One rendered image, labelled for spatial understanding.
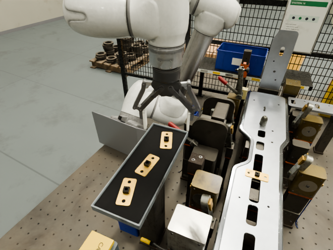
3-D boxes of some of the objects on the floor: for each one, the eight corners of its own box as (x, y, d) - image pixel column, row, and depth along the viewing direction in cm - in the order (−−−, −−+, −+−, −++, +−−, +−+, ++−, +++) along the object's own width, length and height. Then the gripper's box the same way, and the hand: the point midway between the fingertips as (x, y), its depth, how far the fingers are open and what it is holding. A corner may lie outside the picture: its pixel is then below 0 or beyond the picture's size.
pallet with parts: (88, 67, 401) (83, 42, 374) (130, 47, 483) (127, 26, 456) (125, 78, 368) (122, 51, 341) (162, 54, 450) (162, 32, 423)
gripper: (116, 69, 56) (126, 133, 69) (215, 71, 55) (206, 136, 68) (122, 57, 62) (130, 119, 75) (212, 59, 60) (204, 122, 74)
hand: (166, 125), depth 71 cm, fingers open, 13 cm apart
